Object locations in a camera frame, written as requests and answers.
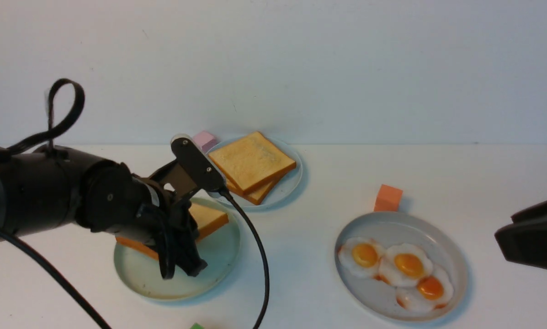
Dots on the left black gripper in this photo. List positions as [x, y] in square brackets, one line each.
[163, 221]

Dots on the sandwich toast slice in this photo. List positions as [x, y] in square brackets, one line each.
[207, 218]

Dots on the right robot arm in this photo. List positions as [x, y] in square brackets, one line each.
[524, 241]

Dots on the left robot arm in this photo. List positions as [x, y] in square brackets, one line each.
[44, 190]

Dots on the pale green sandwich plate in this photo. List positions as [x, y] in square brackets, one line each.
[220, 249]

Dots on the green cube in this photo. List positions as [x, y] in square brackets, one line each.
[197, 326]

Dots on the pink cube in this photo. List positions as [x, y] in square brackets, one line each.
[205, 141]

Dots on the light blue bread plate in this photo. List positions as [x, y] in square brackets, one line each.
[284, 188]

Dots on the grey plate with eggs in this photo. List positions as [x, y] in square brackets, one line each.
[394, 228]

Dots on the orange cube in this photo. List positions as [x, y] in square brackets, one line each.
[388, 198]

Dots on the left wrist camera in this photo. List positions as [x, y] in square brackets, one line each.
[201, 170]

